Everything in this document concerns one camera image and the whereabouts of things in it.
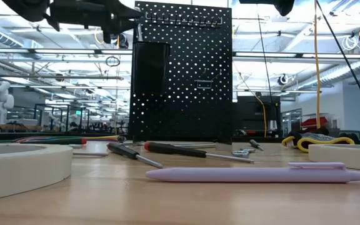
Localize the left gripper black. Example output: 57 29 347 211
45 0 144 44

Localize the short black precision screwdriver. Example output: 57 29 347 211
249 139 265 152

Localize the silver half-inch combination wrench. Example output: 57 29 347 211
231 147 256 158

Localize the lilac plastic pen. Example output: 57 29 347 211
145 161 360 184

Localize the black pegboard bin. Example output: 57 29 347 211
131 41 172 96

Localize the black slanted stand pole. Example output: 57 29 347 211
315 0 360 131

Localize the black background cabinet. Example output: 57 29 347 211
235 95 282 138

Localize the black metal pegboard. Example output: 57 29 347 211
127 1 233 145

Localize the red background bin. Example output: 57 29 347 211
301 116 328 129

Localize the black glove yellow trim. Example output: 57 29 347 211
281 126 356 154

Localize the white masking tape roll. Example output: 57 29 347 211
0 142 74 203
307 143 360 173

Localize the black hanging cable loop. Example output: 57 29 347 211
105 56 121 68

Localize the silver pegboard tool rail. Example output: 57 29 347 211
144 11 224 28

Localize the yellow hanging cable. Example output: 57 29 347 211
312 0 322 129

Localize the silver double wire hook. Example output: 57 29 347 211
194 69 222 90

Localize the thin yellow curved cable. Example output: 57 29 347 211
232 61 268 138

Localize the multicoloured cable bundle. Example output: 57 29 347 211
0 134 128 144

